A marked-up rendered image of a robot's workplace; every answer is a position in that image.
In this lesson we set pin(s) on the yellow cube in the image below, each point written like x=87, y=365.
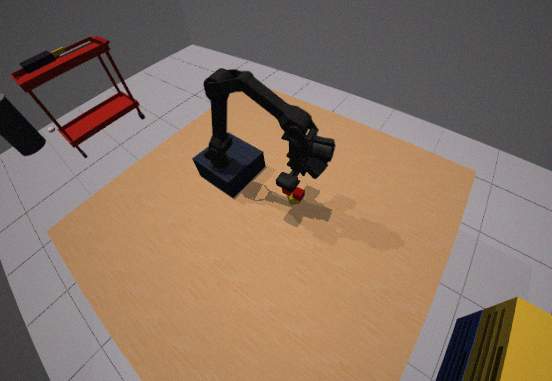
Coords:
x=292, y=201

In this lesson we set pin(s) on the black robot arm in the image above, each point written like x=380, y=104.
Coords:
x=292, y=119

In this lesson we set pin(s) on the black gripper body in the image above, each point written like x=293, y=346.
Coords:
x=290, y=181

